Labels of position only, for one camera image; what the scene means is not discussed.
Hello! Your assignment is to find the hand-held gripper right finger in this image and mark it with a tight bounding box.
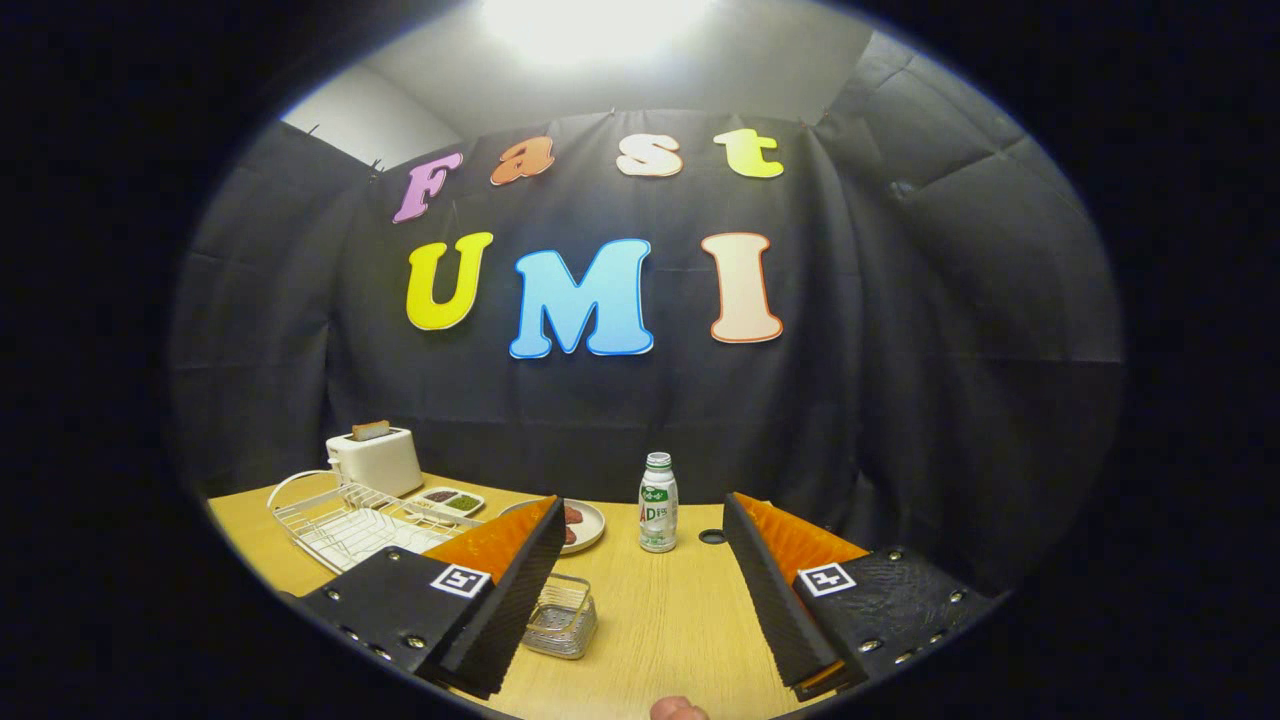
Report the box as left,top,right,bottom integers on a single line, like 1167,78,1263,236
722,493,1001,703

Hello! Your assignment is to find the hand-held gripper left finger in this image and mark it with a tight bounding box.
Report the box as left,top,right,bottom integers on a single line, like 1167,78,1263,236
295,495,568,701

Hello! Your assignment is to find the metal wire basket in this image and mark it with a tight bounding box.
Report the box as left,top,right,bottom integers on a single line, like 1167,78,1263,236
520,572,599,661

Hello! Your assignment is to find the white wire dish rack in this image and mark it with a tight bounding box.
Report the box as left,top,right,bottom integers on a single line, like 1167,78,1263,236
267,470,481,576

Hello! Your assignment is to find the beige round plate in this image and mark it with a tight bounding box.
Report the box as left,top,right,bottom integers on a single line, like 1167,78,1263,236
500,498,607,556

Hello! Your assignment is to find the white divided tray with beans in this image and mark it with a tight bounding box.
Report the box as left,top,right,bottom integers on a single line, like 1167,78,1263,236
405,486,487,521

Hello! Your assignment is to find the white drink bottle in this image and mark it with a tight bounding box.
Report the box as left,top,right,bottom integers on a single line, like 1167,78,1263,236
638,452,680,554

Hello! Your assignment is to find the white ribbed drip tray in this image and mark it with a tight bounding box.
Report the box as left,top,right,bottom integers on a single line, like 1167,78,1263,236
310,510,461,571

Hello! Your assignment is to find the white toaster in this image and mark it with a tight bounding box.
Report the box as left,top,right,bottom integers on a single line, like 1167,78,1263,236
325,427,425,499

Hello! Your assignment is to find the ceiling light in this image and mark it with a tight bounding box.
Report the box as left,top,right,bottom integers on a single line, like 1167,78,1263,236
480,0,716,66

